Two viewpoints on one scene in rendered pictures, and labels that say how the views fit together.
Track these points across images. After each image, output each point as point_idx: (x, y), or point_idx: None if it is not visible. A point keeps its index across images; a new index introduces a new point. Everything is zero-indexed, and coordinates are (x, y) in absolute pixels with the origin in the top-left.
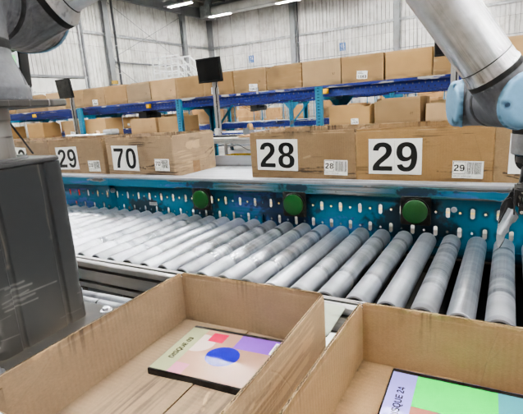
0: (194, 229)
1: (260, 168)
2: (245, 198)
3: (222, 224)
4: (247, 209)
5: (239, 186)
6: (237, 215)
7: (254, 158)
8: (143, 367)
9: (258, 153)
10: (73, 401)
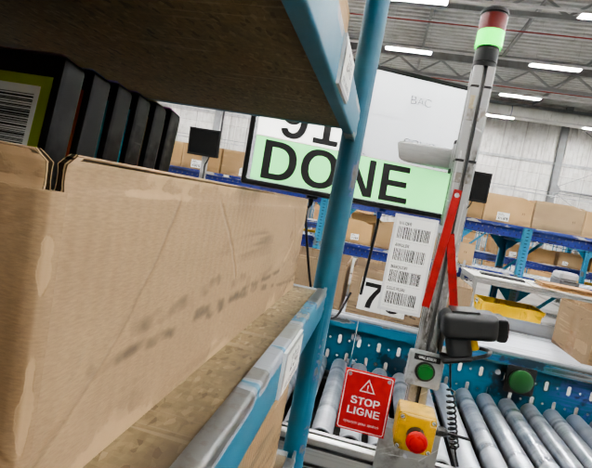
0: (577, 437)
1: None
2: (579, 389)
3: (587, 429)
4: (577, 402)
5: (585, 377)
6: (559, 408)
7: None
8: None
9: None
10: None
